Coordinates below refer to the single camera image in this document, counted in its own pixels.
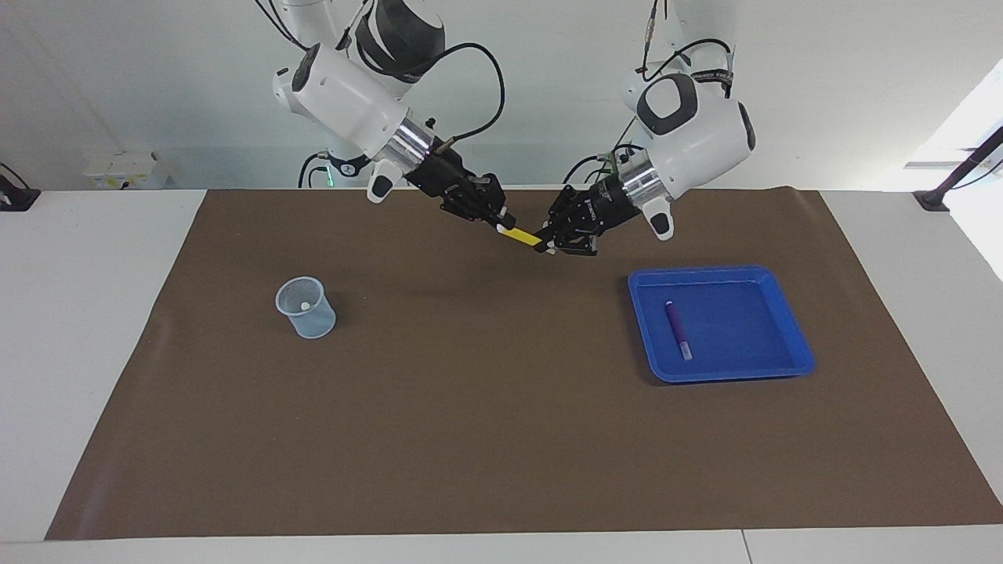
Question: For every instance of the blue plastic tray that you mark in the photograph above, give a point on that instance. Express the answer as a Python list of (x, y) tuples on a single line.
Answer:
[(772, 356)]

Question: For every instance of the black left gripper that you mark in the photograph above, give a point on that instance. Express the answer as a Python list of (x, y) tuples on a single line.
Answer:
[(611, 205)]

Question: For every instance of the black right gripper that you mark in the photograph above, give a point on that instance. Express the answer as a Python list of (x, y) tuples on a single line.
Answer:
[(440, 176)]

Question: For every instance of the brown table mat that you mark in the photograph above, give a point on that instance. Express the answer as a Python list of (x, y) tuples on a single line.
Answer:
[(501, 431)]

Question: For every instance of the purple pen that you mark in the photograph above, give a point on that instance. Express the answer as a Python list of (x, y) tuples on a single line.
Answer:
[(677, 327)]

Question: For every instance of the black pole stand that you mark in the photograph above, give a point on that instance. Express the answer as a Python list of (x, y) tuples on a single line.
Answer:
[(932, 200)]

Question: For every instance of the clear plastic cup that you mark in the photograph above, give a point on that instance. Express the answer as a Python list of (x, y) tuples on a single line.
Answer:
[(313, 323)]

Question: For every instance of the white power box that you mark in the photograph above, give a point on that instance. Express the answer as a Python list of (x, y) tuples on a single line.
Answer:
[(125, 168)]

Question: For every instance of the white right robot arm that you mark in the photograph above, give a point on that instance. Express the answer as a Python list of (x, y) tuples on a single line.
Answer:
[(345, 94)]

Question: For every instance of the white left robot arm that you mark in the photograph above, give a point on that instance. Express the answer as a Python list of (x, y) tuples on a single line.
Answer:
[(697, 133)]

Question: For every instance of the yellow pen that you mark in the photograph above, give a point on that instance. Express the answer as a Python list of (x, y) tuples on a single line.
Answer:
[(519, 234)]

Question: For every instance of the black table clamp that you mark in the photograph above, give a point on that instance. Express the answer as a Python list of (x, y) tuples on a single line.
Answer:
[(19, 200)]

